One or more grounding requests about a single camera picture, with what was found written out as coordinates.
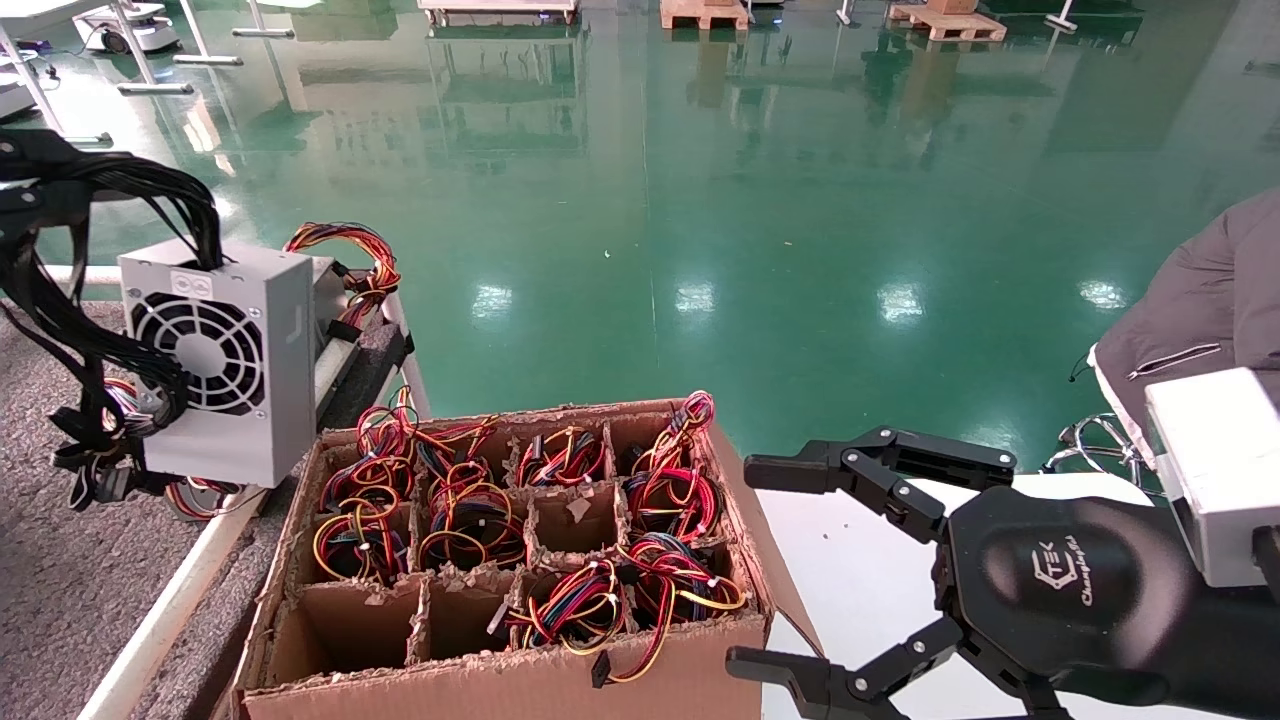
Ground chrome stool frame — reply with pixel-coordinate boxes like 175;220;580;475
1042;412;1151;488

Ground cardboard box with dividers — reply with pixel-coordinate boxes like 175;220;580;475
232;395;826;720

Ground person in grey jacket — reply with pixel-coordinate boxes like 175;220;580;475
1090;188;1280;471

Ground short white rail tube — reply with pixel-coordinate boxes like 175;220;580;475
382;292;433;419

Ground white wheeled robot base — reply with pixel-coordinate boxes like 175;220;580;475
75;3;181;54

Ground wooden pallet with load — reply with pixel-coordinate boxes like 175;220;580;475
888;0;1007;43

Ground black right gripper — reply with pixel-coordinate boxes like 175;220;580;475
727;427;1216;720

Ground black foam pad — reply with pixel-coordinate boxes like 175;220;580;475
335;320;414;411

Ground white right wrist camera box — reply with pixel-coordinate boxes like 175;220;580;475
1145;367;1280;589

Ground grey power supply black wires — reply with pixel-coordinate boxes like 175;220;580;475
0;150;319;513

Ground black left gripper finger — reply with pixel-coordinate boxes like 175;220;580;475
0;185;71;238
0;130;96;181

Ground flat wheeled cart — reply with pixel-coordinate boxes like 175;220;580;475
418;0;581;27

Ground white table rail tube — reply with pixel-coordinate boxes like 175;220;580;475
78;338;363;720
40;265;126;299

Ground white equipment with cables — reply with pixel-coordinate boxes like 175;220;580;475
0;60;41;123

